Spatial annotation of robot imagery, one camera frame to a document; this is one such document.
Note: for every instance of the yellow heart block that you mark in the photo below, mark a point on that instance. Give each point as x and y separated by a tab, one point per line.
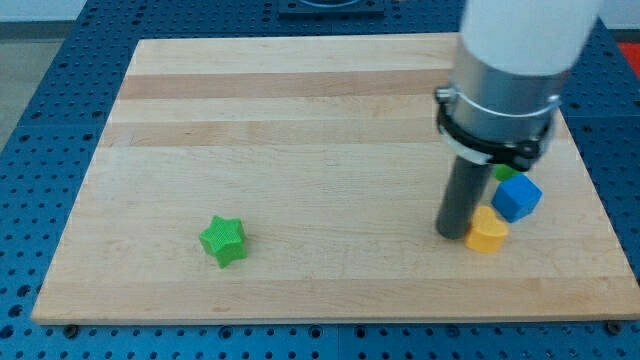
486	232

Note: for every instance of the blue cube block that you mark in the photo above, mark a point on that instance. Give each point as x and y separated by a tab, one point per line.
516	198

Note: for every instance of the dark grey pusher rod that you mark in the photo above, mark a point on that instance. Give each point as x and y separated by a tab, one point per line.
466	184

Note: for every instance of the green block behind cube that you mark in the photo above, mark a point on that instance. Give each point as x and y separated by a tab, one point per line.
504	172

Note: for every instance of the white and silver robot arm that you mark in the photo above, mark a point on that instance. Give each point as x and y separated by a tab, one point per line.
511	63

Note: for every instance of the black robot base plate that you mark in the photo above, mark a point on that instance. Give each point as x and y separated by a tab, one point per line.
330	8

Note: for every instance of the green star block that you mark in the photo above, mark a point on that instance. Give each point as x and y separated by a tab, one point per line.
224	239

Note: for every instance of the wooden board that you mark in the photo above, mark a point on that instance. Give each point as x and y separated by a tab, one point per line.
326	149

